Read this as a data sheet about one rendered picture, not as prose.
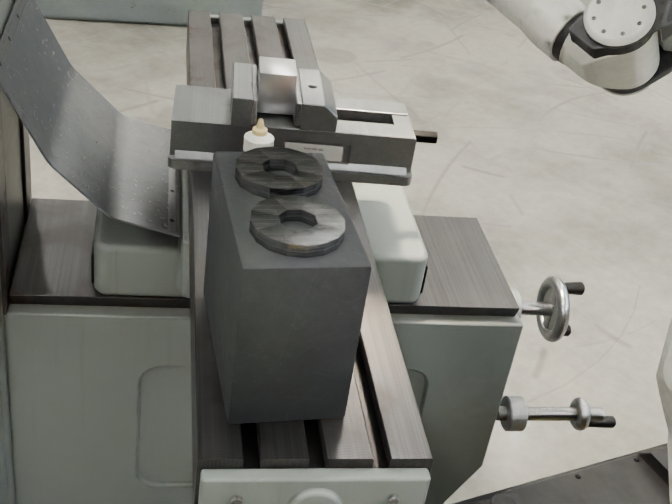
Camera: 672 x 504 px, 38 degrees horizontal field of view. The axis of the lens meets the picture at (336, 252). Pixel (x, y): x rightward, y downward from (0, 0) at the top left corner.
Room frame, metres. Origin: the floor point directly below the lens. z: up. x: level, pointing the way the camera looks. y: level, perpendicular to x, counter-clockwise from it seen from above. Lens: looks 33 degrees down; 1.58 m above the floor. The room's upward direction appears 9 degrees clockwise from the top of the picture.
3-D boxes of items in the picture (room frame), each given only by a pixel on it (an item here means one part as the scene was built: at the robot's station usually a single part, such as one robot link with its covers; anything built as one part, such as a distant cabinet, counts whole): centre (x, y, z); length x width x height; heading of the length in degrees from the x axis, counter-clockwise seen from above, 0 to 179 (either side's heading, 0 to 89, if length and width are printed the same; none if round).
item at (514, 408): (1.31, -0.42, 0.48); 0.22 x 0.06 x 0.06; 102
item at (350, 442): (1.27, 0.11, 0.86); 1.24 x 0.23 x 0.08; 12
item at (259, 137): (1.17, 0.12, 0.96); 0.04 x 0.04 x 0.11
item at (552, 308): (1.44, -0.36, 0.60); 0.16 x 0.12 x 0.12; 102
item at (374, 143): (1.30, 0.09, 0.96); 0.35 x 0.15 x 0.11; 100
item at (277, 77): (1.29, 0.12, 1.01); 0.06 x 0.05 x 0.06; 10
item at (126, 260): (1.33, 0.13, 0.76); 0.50 x 0.35 x 0.12; 102
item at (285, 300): (0.83, 0.05, 1.00); 0.22 x 0.12 x 0.20; 17
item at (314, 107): (1.30, 0.07, 0.99); 0.12 x 0.06 x 0.04; 10
